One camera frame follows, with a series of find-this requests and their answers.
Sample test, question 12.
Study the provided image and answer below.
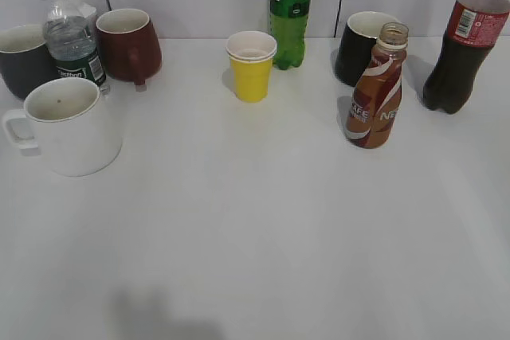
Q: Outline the brown Nescafe coffee bottle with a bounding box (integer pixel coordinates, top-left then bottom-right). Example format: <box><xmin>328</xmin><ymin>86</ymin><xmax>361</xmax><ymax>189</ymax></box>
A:
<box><xmin>344</xmin><ymin>22</ymin><xmax>409</xmax><ymax>149</ymax></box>

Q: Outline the white ceramic mug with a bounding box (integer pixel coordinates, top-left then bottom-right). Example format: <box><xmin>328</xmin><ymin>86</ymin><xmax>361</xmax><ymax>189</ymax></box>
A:
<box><xmin>2</xmin><ymin>77</ymin><xmax>123</xmax><ymax>177</ymax></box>

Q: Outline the yellow paper cup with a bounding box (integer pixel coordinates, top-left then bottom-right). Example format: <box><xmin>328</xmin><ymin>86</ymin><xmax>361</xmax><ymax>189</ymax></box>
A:
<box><xmin>226</xmin><ymin>31</ymin><xmax>277</xmax><ymax>103</ymax></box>

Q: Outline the black ceramic mug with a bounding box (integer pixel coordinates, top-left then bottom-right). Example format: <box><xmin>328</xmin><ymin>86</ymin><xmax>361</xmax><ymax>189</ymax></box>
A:
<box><xmin>335</xmin><ymin>11</ymin><xmax>399</xmax><ymax>87</ymax></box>

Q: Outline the dark red ceramic mug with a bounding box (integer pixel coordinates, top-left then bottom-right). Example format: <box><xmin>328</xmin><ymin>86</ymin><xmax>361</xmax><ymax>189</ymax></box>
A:
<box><xmin>96</xmin><ymin>8</ymin><xmax>162</xmax><ymax>87</ymax></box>

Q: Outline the green soda bottle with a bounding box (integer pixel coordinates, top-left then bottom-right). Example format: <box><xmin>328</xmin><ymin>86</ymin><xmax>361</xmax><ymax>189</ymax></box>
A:
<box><xmin>269</xmin><ymin>0</ymin><xmax>311</xmax><ymax>70</ymax></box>

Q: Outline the clear water bottle green label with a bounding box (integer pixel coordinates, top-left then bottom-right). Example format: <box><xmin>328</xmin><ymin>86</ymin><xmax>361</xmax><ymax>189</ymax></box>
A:
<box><xmin>43</xmin><ymin>0</ymin><xmax>110</xmax><ymax>95</ymax></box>

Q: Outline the white carton behind bottle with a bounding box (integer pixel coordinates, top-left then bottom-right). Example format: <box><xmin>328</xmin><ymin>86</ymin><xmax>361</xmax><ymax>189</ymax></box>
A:
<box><xmin>69</xmin><ymin>0</ymin><xmax>97</xmax><ymax>28</ymax></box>

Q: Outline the dark grey ceramic mug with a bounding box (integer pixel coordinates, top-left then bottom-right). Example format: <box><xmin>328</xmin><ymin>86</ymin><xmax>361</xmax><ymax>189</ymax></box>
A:
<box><xmin>1</xmin><ymin>24</ymin><xmax>60</xmax><ymax>100</ymax></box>

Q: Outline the cola bottle red label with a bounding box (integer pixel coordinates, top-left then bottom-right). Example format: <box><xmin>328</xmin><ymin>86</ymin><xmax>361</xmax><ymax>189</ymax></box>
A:
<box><xmin>422</xmin><ymin>0</ymin><xmax>509</xmax><ymax>115</ymax></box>

